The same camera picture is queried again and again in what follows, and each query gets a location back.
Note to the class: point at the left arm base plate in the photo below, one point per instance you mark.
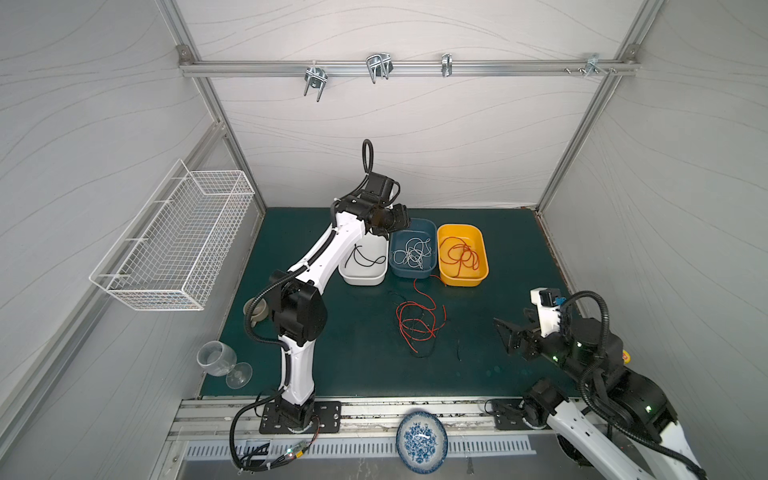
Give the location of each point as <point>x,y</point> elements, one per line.
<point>281,417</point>

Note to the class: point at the metal hook small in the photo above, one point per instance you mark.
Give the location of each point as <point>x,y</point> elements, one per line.
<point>446,65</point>

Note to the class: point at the metal hook clamp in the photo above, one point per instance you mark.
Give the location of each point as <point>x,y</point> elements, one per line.
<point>379,66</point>
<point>315,79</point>

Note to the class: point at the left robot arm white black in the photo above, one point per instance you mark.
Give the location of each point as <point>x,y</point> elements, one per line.
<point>290,312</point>

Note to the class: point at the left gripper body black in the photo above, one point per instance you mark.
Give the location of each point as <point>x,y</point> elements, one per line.
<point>391,219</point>

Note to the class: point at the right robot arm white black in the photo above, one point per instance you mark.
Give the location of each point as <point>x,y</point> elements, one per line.
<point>622,423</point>

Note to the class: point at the aluminium crossbar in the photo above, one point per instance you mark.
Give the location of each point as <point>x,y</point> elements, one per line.
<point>401,68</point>

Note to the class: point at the olive green mug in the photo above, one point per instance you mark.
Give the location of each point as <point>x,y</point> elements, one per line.
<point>259,310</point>

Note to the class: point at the white wire basket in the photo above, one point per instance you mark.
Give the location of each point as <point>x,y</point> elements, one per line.
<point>171,253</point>

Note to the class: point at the metal hook clamp middle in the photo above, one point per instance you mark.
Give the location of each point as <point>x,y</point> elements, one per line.
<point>379,66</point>

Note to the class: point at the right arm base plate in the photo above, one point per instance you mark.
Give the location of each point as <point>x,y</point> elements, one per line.
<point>508,414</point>

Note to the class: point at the metal bracket right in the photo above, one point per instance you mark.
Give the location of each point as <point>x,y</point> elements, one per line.
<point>592,67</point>

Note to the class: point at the clear plastic cup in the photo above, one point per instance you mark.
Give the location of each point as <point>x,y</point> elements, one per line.
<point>216,358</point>

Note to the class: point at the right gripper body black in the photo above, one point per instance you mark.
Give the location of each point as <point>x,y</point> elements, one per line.
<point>526,339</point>

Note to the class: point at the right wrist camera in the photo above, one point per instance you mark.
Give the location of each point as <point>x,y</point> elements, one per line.
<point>547,302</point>

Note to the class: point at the metal hook clamp left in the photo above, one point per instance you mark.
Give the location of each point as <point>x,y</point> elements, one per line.
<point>315,79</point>

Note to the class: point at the blue white patterned plate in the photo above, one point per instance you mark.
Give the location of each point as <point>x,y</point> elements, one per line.
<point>421,442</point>

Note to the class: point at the blue plastic bin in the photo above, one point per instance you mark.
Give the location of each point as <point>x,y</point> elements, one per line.
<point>413,251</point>

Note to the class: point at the white plastic bin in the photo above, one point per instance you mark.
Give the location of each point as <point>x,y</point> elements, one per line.
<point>367,262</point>

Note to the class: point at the yellow plastic bin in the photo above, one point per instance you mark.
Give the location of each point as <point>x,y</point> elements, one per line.
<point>462,256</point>

